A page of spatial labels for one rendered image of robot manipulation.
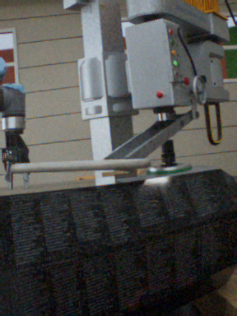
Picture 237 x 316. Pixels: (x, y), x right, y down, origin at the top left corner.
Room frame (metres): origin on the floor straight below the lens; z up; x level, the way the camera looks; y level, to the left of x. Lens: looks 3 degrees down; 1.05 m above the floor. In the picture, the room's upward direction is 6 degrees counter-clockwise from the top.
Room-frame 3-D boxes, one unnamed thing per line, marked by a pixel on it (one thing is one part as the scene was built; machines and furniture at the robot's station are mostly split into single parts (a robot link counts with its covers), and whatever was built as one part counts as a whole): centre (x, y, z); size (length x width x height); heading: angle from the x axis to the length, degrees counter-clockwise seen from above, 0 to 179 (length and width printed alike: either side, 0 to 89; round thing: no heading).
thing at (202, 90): (2.01, -0.40, 1.22); 0.15 x 0.10 x 0.15; 145
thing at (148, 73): (2.04, -0.28, 1.35); 0.36 x 0.22 x 0.45; 145
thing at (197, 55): (2.29, -0.47, 1.33); 0.74 x 0.23 x 0.49; 145
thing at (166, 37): (1.86, -0.29, 1.40); 0.08 x 0.03 x 0.28; 145
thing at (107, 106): (2.66, 0.02, 1.36); 0.35 x 0.35 x 0.41
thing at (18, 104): (1.46, 0.36, 1.21); 0.10 x 0.09 x 0.12; 124
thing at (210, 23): (2.27, -0.44, 1.64); 0.96 x 0.25 x 0.17; 145
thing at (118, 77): (2.62, -0.17, 1.39); 0.74 x 0.34 x 0.25; 77
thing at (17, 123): (1.45, 0.36, 1.12); 0.10 x 0.09 x 0.05; 85
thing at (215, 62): (2.52, -0.61, 1.37); 0.19 x 0.19 x 0.20
